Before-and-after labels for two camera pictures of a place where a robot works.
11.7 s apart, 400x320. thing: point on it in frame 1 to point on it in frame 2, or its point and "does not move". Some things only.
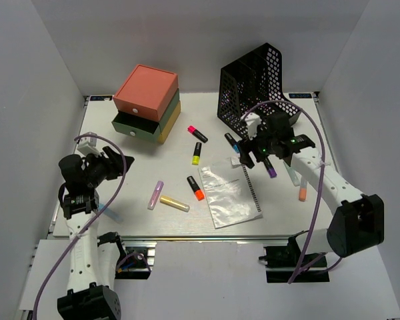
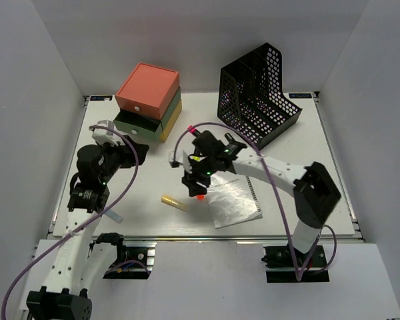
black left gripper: (115, 163) to (125, 151)
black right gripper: (247, 158) to (191, 180)
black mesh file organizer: (252, 85) does not move
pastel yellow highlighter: (171, 202) does not move
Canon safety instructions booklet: (230, 195) does not move
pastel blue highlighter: (111, 213) does not move
